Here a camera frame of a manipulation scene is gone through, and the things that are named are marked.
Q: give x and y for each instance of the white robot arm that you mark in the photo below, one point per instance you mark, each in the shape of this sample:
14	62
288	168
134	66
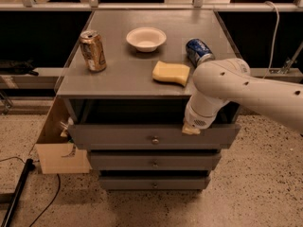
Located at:
220	82

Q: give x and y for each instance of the gold soda can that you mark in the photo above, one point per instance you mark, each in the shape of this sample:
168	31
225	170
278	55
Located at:
92	50

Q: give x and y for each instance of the black object on shelf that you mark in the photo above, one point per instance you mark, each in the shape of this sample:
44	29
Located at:
17	68

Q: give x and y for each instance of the white bowl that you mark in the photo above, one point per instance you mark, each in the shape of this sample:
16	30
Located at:
146	39

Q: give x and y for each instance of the black bar on floor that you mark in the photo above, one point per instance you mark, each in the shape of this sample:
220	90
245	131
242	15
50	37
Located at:
13	198

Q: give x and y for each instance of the cardboard box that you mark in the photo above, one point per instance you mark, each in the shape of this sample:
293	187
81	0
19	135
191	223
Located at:
59	155

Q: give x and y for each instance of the grey middle drawer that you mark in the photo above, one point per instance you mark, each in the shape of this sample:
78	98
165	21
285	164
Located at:
118	160

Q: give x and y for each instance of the blue soda can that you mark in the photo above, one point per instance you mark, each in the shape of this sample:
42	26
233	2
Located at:
198	52

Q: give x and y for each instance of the grey bottom drawer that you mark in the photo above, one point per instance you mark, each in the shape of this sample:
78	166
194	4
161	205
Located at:
155	183

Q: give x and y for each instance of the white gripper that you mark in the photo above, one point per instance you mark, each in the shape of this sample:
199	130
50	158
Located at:
195	117

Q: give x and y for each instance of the crumpled wrappers in box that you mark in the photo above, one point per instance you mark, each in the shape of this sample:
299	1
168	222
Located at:
65	125

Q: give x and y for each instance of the grey drawer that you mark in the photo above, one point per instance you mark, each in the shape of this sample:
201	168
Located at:
118	160
131	137
155	183

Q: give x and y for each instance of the yellow sponge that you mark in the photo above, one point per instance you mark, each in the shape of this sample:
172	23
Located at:
171	72

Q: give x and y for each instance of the grey drawer cabinet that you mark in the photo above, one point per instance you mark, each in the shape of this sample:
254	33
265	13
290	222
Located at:
125	93

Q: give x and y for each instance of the grey top drawer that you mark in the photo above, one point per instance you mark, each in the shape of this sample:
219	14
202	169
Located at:
131	137

